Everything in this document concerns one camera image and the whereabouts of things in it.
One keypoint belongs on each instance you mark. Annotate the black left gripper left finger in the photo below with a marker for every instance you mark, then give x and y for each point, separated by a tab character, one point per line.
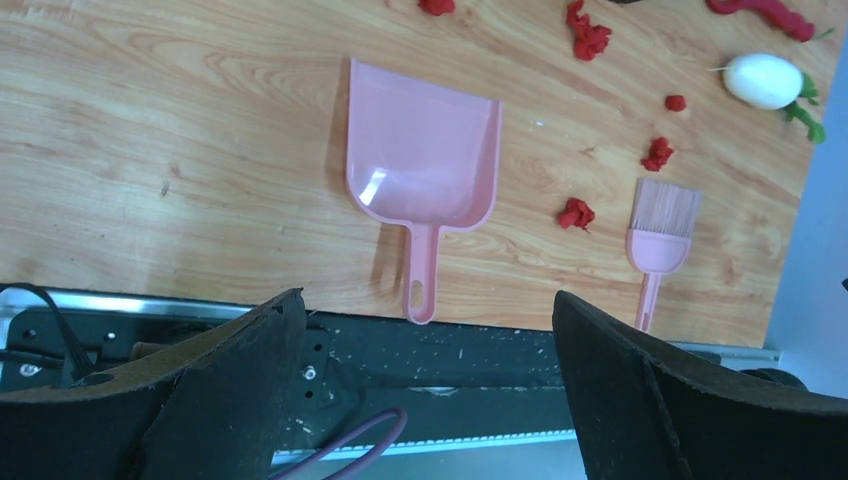
208	407

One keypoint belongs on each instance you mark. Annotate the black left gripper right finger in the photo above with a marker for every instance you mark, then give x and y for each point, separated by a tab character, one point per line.
645	409

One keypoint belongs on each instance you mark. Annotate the pink hand brush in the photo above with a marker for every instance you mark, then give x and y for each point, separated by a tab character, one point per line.
659	237

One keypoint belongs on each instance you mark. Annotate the pink plastic dustpan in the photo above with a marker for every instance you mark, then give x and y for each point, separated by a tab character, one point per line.
425	157

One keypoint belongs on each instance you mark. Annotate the red paper scrap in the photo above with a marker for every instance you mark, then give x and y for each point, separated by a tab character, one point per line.
659	153
675	103
437	7
576	213
590	39

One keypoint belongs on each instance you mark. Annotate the white toy radish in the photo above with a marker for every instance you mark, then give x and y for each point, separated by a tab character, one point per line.
772	83

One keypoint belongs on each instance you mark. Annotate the red toy chili pepper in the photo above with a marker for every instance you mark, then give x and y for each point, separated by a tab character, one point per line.
793	24

